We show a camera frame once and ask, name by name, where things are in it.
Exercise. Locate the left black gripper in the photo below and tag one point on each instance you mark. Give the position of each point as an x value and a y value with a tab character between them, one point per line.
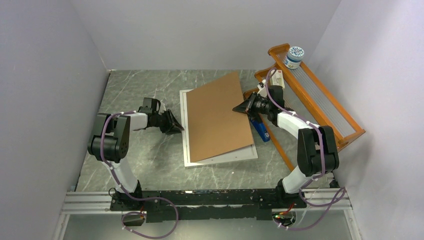
169	129

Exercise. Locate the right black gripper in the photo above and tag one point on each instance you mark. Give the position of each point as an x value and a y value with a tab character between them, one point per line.
246	106

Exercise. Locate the brown backing board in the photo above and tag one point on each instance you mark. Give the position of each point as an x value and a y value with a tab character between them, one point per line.
213	127

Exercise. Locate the white picture frame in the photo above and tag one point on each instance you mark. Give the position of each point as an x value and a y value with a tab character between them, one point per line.
245	153

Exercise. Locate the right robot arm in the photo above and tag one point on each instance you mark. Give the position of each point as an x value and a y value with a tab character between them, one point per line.
317	152

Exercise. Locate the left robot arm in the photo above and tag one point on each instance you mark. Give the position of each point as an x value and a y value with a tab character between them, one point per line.
110	140

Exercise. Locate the blue stapler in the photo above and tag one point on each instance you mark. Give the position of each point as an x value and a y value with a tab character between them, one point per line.
260	128

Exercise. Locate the small cream box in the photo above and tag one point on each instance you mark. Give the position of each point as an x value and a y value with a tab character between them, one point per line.
277	78

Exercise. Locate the blue white round jar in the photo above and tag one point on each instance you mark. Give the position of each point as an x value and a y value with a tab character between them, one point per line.
294	57

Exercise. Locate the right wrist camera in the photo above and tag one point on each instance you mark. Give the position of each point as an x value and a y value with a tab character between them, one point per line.
262	89

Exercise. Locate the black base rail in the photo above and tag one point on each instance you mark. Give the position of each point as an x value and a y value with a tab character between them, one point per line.
168	205

